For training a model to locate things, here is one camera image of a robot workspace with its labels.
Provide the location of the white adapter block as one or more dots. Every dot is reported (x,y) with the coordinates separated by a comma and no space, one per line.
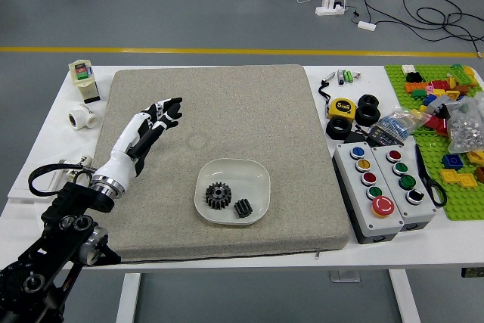
(367,25)

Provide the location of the bag of silver nuts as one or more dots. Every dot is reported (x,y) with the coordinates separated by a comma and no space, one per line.
(467,132)

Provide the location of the yellow flat brick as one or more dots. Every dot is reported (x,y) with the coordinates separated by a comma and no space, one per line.
(467,180)
(450,176)

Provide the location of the orange brick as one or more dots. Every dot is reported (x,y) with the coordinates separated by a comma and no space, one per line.
(415,87)

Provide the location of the black scissors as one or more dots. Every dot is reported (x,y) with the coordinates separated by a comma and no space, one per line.
(425,175)

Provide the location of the white flat board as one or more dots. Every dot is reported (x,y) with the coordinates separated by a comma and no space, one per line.
(20,187)

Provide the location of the cream switch box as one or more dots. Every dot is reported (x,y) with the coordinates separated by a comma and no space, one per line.
(84,81)

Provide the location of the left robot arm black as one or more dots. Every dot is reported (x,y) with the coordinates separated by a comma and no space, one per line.
(75,202)

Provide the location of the grey five-button control box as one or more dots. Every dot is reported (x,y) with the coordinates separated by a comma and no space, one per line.
(361,209)

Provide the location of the blue brick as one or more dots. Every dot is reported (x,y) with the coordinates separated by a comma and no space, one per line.
(452,161)

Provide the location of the green brick baseplate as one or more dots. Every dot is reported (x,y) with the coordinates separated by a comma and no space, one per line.
(427,149)

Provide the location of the yellow tape measure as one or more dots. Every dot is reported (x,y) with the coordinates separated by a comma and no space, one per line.
(341,108)

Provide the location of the white square plate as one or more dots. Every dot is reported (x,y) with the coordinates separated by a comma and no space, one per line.
(242,173)

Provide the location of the white pipe tee fitting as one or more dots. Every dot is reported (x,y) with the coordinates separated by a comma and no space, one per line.
(84,117)

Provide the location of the black printed card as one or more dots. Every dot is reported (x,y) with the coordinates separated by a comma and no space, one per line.
(385,138)

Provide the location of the white labelled cylinder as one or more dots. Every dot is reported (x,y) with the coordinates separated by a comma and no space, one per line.
(85,159)

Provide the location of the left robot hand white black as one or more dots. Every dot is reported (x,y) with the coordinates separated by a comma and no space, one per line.
(117,164)

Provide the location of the big black nut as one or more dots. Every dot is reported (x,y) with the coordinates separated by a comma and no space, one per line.
(361,115)
(332,130)
(363,99)

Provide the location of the long red brick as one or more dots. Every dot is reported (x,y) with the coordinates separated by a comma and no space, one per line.
(439,85)

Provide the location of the grey brick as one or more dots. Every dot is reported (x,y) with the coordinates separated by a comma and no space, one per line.
(442,103)

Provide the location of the grey four-button control box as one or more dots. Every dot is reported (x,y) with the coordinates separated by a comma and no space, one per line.
(419,209)

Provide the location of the white brick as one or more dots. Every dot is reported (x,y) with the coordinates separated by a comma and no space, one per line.
(408,69)

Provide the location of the grey-brown mat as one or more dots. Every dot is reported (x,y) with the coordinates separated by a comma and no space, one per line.
(234,111)

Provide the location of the green battery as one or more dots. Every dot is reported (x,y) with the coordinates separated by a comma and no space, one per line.
(351,76)
(346,75)

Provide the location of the black brick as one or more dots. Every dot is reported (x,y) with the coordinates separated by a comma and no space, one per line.
(413,77)

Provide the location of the white table leg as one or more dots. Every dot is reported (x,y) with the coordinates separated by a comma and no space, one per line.
(128,296)
(404,296)

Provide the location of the metal bracket under table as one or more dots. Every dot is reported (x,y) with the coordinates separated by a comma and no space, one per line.
(344,276)

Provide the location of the small black gear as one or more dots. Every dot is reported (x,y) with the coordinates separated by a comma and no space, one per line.
(243,209)

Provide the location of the black white battery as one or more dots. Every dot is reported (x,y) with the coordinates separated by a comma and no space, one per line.
(340,75)

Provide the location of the white power strip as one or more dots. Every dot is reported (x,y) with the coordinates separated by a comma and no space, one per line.
(329,9)

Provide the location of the bag of blue parts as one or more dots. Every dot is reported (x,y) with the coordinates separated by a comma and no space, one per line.
(397,124)

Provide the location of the big black gear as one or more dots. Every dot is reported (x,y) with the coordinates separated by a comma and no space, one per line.
(218,196)

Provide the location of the small black device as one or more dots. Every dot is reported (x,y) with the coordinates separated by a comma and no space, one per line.
(355,137)

